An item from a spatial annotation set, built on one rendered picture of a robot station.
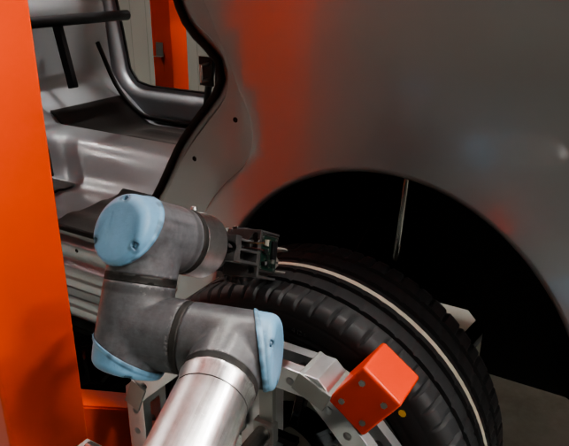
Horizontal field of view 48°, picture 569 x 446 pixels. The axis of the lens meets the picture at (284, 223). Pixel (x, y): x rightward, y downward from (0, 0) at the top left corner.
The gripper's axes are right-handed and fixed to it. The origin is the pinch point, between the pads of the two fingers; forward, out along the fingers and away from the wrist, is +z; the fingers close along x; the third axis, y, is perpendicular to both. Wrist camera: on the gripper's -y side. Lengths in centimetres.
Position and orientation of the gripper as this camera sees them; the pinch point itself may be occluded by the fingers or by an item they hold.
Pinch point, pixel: (269, 262)
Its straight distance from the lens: 107.9
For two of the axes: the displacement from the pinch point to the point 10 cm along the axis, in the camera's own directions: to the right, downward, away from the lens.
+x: 1.0, -9.9, 1.4
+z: 5.2, 1.7, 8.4
